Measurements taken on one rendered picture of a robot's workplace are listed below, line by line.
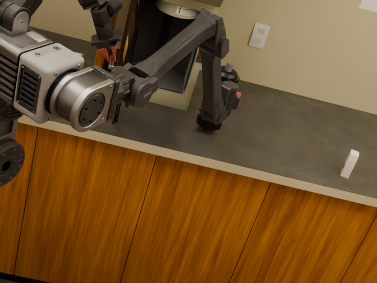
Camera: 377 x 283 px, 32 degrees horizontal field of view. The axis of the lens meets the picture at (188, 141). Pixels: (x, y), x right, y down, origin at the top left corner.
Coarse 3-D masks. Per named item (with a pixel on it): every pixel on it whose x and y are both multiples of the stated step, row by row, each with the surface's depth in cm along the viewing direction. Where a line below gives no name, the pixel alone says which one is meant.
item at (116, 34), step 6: (108, 24) 224; (96, 30) 225; (102, 30) 224; (108, 30) 225; (120, 30) 231; (96, 36) 230; (102, 36) 226; (108, 36) 226; (114, 36) 227; (120, 36) 227; (96, 42) 226; (102, 42) 226
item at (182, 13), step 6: (162, 6) 251; (168, 6) 250; (174, 6) 249; (180, 6) 249; (168, 12) 250; (174, 12) 249; (180, 12) 249; (186, 12) 250; (192, 12) 252; (180, 18) 250; (186, 18) 251; (192, 18) 252
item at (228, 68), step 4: (228, 64) 248; (232, 64) 248; (224, 68) 251; (228, 68) 248; (232, 68) 249; (224, 72) 247; (228, 72) 248; (232, 72) 249; (236, 72) 250; (224, 76) 247; (228, 76) 247; (232, 76) 247; (236, 76) 249
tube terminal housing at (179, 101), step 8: (160, 0) 245; (168, 0) 245; (176, 0) 245; (184, 0) 245; (192, 8) 246; (208, 8) 246; (216, 8) 246; (192, 64) 262; (200, 64) 259; (192, 72) 261; (192, 80) 263; (192, 88) 265; (152, 96) 267; (160, 96) 267; (168, 96) 267; (176, 96) 267; (184, 96) 267; (160, 104) 269; (168, 104) 269; (176, 104) 269; (184, 104) 269
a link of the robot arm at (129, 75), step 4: (120, 72) 170; (124, 72) 171; (128, 72) 173; (132, 72) 174; (128, 76) 169; (132, 76) 170; (136, 76) 172; (128, 80) 168; (132, 80) 170; (124, 100) 173; (128, 104) 174
